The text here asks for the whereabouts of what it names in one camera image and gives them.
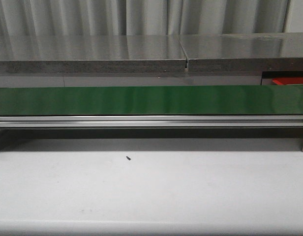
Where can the grey right back bench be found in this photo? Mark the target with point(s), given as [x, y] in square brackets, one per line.
[257, 52]

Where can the aluminium conveyor frame rail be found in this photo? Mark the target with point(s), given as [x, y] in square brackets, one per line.
[35, 122]

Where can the red plastic bin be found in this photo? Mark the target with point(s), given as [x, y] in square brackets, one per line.
[288, 81]

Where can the grey bench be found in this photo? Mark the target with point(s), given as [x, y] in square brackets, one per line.
[257, 52]
[90, 54]

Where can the grey left back bench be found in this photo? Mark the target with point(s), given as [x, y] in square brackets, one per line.
[90, 54]

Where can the grey pleated curtain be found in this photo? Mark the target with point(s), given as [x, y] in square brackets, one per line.
[140, 17]

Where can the green conveyor belt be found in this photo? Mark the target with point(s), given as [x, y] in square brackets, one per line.
[158, 100]

